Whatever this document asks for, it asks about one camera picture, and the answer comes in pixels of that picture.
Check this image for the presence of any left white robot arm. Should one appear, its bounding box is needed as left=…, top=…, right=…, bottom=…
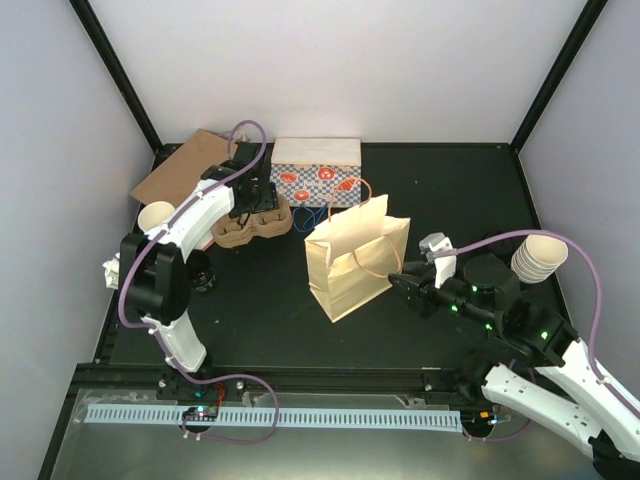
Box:
left=117, top=143, right=266, bottom=399

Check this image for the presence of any blue checkered bakery bag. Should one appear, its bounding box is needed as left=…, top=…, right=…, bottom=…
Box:
left=270, top=137, right=362, bottom=233

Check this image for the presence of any left white cup stack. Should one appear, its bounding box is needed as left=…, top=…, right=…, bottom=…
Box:
left=137, top=201, right=175, bottom=233

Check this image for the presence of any right white cup stack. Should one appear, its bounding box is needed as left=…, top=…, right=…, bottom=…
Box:
left=510, top=235, right=569, bottom=285

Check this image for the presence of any light blue cable duct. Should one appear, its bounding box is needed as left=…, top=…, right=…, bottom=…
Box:
left=84, top=404, right=462, bottom=433

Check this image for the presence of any white cup stack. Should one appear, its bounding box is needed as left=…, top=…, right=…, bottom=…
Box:
left=510, top=235, right=569, bottom=285
left=137, top=201, right=175, bottom=233

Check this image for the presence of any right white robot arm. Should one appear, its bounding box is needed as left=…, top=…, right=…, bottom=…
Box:
left=388, top=254, right=639, bottom=479

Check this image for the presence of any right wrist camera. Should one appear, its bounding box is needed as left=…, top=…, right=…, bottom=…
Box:
left=419, top=232, right=457, bottom=288

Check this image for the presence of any cream paper bag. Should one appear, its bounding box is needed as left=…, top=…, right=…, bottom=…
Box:
left=304, top=177, right=411, bottom=323

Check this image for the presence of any black frame post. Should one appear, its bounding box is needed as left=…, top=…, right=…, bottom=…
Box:
left=69, top=0, right=163, bottom=154
left=510, top=0, right=610, bottom=149

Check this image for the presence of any small green circuit board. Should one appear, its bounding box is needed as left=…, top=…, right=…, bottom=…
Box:
left=181, top=406, right=219, bottom=422

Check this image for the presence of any crumpled white paper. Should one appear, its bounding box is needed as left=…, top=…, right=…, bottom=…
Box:
left=102, top=252, right=120, bottom=290

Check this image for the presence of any right black frame post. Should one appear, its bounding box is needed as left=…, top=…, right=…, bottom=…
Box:
left=510, top=0, right=610, bottom=149

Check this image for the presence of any brown kraft paper bag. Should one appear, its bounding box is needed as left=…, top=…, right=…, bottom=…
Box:
left=130, top=129, right=228, bottom=207

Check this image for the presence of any left black frame post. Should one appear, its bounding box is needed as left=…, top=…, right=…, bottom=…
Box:
left=69, top=0, right=163, bottom=154

